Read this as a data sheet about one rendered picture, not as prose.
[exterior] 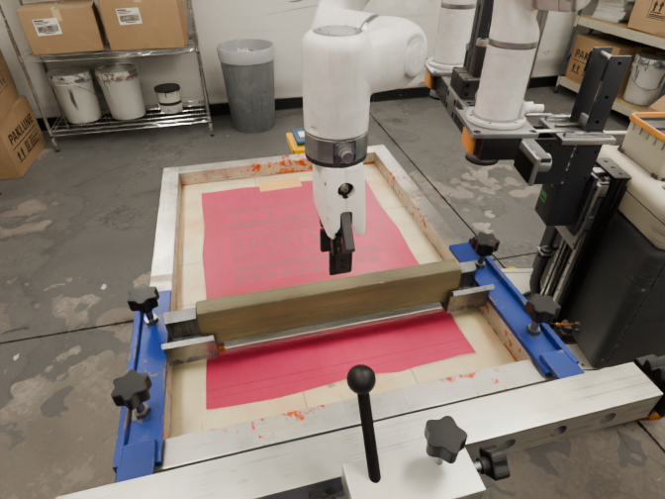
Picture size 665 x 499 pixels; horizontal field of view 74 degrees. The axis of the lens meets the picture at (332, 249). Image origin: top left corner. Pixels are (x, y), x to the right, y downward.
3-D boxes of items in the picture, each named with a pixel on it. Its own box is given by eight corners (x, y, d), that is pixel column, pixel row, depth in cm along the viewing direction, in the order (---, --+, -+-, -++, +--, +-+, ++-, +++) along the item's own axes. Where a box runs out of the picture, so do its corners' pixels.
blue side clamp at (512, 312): (443, 269, 87) (449, 241, 83) (466, 265, 88) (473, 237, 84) (533, 399, 64) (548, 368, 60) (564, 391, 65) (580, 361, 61)
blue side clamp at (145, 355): (148, 320, 76) (138, 290, 72) (178, 315, 77) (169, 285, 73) (129, 496, 53) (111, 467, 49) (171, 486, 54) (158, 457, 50)
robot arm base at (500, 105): (525, 108, 103) (544, 36, 94) (547, 130, 93) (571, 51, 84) (459, 109, 103) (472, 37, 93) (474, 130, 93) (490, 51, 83)
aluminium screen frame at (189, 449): (166, 181, 113) (163, 167, 111) (382, 156, 124) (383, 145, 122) (136, 493, 53) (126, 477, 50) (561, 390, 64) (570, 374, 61)
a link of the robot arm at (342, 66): (368, 6, 54) (439, 16, 49) (364, 93, 60) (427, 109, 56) (284, 28, 44) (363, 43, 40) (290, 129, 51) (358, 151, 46)
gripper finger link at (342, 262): (358, 245, 56) (356, 283, 60) (351, 230, 58) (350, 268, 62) (333, 249, 55) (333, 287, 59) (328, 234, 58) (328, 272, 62)
